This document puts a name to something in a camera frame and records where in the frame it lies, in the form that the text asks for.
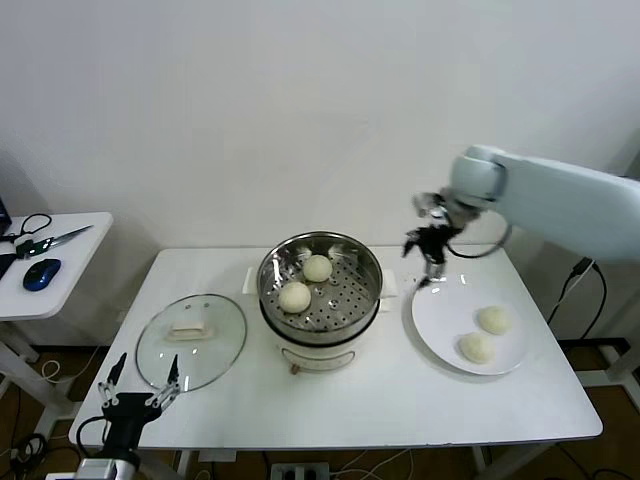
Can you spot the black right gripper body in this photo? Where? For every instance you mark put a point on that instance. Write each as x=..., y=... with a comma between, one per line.
x=437, y=242

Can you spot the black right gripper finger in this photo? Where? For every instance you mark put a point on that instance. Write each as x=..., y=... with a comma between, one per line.
x=434, y=272
x=412, y=242

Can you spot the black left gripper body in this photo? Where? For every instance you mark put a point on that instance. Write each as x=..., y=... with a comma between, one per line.
x=127, y=415

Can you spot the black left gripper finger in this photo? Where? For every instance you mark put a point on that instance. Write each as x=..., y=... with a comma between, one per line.
x=170, y=389
x=110, y=390

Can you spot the round glass pot lid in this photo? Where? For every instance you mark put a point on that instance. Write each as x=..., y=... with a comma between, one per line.
x=215, y=355

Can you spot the white steamed baozi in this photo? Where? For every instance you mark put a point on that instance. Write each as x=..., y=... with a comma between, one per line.
x=477, y=347
x=317, y=268
x=495, y=320
x=295, y=298

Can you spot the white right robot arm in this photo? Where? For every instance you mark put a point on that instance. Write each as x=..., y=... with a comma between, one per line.
x=550, y=200

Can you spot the perforated steel steamer basket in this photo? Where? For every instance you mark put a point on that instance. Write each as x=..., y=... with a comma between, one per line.
x=345, y=300

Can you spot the white round plate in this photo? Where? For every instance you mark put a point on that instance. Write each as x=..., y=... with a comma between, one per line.
x=440, y=325

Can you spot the white table control box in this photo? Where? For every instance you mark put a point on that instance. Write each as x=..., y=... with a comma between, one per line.
x=217, y=456

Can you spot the white side table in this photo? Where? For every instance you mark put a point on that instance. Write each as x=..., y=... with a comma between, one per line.
x=75, y=275

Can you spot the blue computer mouse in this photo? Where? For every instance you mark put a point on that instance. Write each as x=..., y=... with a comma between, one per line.
x=42, y=274

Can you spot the white electric cooker pot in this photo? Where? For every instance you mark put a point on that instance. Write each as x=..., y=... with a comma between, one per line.
x=320, y=357

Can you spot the small green circuit board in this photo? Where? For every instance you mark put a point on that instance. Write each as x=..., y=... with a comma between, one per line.
x=30, y=248

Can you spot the black laptop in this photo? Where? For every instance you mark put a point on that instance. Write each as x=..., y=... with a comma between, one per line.
x=4, y=212

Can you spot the white shelf stand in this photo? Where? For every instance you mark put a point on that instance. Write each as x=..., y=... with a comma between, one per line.
x=625, y=367

